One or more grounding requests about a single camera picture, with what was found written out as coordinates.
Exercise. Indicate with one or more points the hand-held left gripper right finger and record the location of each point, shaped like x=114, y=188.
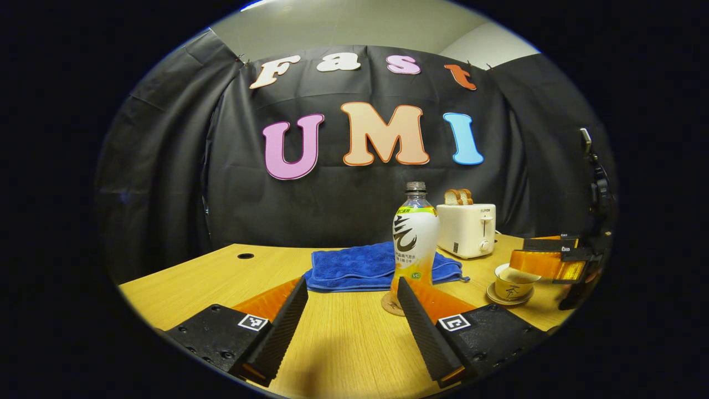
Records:
x=424, y=327

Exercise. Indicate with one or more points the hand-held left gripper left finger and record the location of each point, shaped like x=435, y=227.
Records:
x=285, y=324

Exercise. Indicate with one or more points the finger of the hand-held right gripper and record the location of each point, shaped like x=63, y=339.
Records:
x=551, y=244
x=548, y=265

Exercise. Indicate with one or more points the round brown coaster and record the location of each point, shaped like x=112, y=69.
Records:
x=390, y=306

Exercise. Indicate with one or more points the cream ceramic teacup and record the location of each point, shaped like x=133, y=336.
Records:
x=509, y=291

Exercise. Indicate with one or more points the white label water bottle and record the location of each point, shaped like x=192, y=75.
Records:
x=415, y=238

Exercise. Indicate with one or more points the cream ceramic saucer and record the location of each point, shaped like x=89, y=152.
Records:
x=496, y=298

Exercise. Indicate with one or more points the blue towel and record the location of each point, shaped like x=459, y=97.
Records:
x=349, y=269

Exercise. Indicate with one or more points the white toaster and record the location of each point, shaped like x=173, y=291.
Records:
x=465, y=230

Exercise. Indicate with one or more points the toast bread slice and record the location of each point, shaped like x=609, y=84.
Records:
x=466, y=195
x=452, y=197

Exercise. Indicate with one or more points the black backdrop cloth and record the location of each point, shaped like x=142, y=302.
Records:
x=166, y=166

